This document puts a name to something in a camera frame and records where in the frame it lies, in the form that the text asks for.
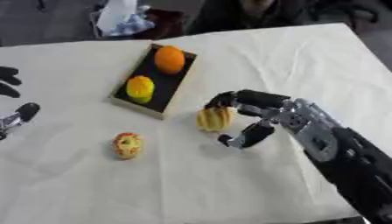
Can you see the black chair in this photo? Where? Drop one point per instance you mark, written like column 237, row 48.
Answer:
column 245, row 14

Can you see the tan box with black inside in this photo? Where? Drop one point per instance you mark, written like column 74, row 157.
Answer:
column 153, row 80

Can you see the yellow toy lemon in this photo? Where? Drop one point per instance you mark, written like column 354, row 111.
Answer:
column 140, row 89

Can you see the orange toy fruit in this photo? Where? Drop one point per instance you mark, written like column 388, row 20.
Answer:
column 169, row 59

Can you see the red and yellow toy fruit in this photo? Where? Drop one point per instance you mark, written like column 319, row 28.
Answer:
column 127, row 145

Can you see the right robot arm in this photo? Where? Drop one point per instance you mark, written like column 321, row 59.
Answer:
column 337, row 145

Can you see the bag with white contents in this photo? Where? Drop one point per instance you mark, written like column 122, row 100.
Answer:
column 130, row 20

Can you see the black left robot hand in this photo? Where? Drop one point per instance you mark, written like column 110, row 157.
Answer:
column 15, row 112

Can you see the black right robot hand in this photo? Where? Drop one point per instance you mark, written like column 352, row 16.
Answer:
column 258, row 99

